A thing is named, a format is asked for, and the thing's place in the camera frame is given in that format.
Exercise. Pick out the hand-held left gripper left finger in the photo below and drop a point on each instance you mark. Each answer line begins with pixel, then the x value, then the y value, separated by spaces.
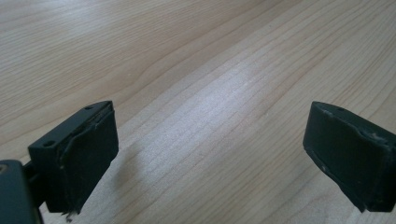
pixel 84 155

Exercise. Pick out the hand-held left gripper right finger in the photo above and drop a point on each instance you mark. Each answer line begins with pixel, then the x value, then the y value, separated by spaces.
pixel 348 149

